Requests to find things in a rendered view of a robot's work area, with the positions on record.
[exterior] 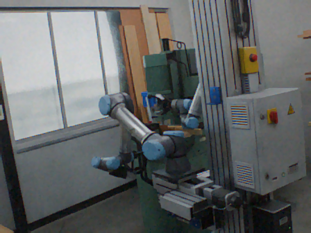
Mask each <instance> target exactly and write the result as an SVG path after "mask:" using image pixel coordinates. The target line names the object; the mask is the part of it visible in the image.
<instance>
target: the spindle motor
mask: <svg viewBox="0 0 311 233"><path fill-rule="evenodd" d="M143 63H144V72H145V76H146V87H147V90H148V94H152V96H156V94H161V95H165V94H170V93H171V90H170V82H169V75H168V67H167V56H166V54H165V53H159V54H151V55H143Z"/></svg>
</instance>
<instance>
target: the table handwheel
mask: <svg viewBox="0 0 311 233"><path fill-rule="evenodd" d="M131 139H132V140H133V141H135V142H136V143H137V145H138V146H139V147H140V149H141V150H139V151H131V152H132V153H133V154H134V159H135V158H137V156H139V155H141V154H142V157H143V163H142V168H141V169H140V170H138V171H135V172H136V173H134V174H136V175H137V174H141V173H142V172H143V171H144V170H145V168H146V165H147V158H146V157H145V156H144V152H142V146H141V144H142V143H141V142H140V141H138V140H137V139H136V138H135V137H134V136H132V135H131ZM124 166H125V167H127V168H129V169H133V170H134V160H133V161H132V162H131V168H130V167H129V165H127V164H125V165H124Z"/></svg>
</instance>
